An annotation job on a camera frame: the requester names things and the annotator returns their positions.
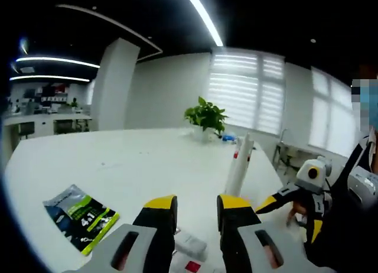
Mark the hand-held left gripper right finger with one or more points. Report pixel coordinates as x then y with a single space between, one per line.
295 261

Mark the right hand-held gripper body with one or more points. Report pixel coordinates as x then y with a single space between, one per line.
323 169

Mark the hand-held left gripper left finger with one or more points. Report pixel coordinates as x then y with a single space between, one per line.
97 261

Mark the tall white skincare tube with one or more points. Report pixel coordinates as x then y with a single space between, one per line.
237 178

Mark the green skincare packet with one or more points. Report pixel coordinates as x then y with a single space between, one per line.
79 217

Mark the short white skincare bottle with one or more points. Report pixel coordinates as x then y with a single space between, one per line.
189 245

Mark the person's right hand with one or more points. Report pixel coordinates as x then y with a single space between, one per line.
296 210

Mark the white side desk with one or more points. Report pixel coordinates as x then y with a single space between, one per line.
298 151

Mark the white chest-worn device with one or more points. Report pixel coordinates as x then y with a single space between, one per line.
363 181

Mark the window with white blinds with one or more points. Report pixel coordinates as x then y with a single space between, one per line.
333 113
246 89

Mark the small blue object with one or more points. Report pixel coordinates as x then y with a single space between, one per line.
228 136

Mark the green potted plant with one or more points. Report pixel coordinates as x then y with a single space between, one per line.
205 116

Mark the white office counter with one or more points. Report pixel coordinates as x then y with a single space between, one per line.
44 119

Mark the white square pillar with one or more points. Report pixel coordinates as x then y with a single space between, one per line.
115 84

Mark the ceiling light strip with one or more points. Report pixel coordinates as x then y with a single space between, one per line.
56 60
203 19
47 78

